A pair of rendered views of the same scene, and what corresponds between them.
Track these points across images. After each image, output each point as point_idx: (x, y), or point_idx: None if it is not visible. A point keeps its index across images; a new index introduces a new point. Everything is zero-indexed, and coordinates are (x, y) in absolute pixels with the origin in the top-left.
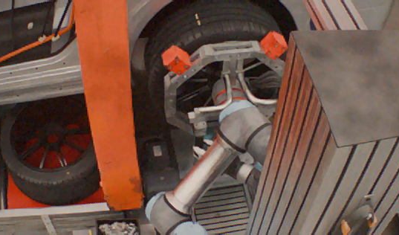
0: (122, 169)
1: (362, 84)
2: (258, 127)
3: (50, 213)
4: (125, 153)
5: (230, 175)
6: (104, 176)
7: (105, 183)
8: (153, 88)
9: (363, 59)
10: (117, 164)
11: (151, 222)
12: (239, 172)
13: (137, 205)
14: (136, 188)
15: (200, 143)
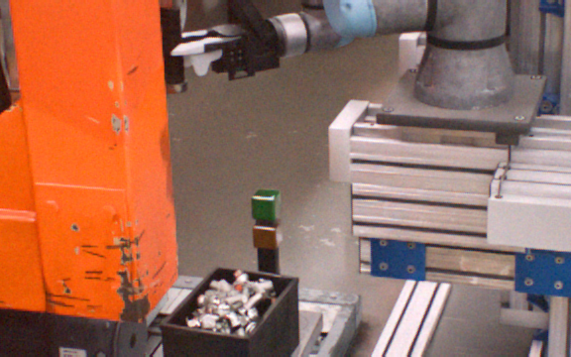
0: (151, 98)
1: None
2: None
3: None
4: (150, 23)
5: (266, 66)
6: (131, 139)
7: (133, 173)
8: None
9: None
10: (144, 75)
11: (378, 4)
12: (286, 27)
13: (172, 269)
14: (169, 181)
15: (180, 33)
